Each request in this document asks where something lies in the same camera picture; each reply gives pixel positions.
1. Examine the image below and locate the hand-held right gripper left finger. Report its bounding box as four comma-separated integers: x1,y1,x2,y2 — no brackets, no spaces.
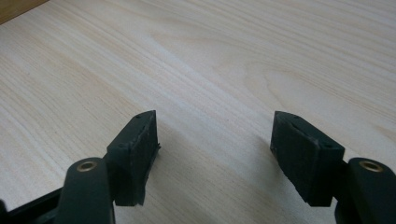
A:
103,109,162,207

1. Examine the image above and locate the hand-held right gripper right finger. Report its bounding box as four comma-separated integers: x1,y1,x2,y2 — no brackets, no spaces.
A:
269,110,347,208

